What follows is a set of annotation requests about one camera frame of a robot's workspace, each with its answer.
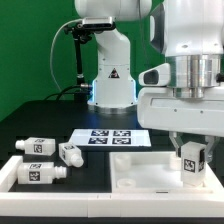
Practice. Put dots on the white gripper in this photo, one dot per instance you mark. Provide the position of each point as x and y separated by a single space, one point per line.
185 94

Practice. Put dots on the white square tabletop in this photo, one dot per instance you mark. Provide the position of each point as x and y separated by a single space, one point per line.
151 172

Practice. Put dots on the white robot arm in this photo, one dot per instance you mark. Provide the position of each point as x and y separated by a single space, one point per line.
177 28

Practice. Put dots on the white U-shaped obstacle fence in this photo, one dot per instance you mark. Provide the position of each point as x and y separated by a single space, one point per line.
103 204

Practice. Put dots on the black table platform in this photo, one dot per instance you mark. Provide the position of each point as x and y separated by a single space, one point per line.
58 119

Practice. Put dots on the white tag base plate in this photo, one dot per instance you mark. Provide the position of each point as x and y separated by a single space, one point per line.
110 137

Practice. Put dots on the black camera on stand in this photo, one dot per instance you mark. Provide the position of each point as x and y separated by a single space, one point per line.
81 89

